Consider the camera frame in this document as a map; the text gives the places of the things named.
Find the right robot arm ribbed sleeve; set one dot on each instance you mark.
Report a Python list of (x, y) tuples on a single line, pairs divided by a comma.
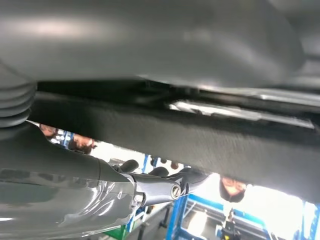
[(15, 106)]

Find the person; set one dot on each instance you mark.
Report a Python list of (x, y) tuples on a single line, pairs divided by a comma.
[(232, 190)]

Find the blue steel shelf rack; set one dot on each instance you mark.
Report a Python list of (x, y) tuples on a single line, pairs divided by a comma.
[(180, 215)]

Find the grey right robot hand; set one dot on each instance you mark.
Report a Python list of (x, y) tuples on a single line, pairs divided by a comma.
[(62, 198)]

